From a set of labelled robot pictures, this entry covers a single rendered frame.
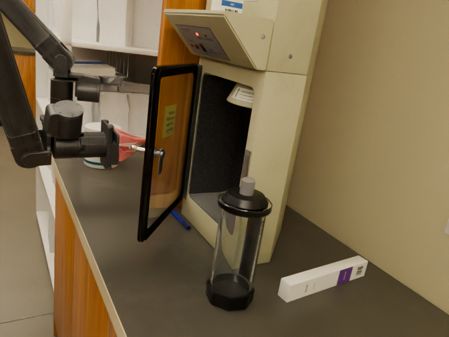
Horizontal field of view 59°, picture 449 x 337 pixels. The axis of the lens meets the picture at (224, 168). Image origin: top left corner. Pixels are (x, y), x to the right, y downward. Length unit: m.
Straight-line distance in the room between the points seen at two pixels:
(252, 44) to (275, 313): 0.55
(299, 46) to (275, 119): 0.16
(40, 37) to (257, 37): 0.57
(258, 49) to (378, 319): 0.62
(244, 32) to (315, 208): 0.74
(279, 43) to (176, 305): 0.57
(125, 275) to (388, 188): 0.72
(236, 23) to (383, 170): 0.60
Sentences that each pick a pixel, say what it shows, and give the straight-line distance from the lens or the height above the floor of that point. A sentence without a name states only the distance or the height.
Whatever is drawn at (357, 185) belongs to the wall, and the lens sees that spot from 1.24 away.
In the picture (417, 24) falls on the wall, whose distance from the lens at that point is 1.16.
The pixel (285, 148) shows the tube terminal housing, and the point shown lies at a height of 1.24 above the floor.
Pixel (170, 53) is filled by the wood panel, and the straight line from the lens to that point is 1.15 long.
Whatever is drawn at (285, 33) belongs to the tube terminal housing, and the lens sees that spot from 0.87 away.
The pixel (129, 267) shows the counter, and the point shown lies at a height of 0.94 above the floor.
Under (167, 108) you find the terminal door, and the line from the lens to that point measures 0.92.
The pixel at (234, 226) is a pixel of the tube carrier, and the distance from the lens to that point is 0.77.
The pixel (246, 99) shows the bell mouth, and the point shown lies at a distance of 0.95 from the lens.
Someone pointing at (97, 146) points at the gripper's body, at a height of 1.20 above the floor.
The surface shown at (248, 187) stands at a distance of 0.77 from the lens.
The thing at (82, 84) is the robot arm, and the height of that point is 1.29.
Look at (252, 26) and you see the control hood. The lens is 0.82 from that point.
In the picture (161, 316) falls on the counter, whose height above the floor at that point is 0.94.
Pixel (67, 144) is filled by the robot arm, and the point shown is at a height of 1.20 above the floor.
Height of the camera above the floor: 1.46
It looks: 18 degrees down
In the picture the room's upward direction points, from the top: 9 degrees clockwise
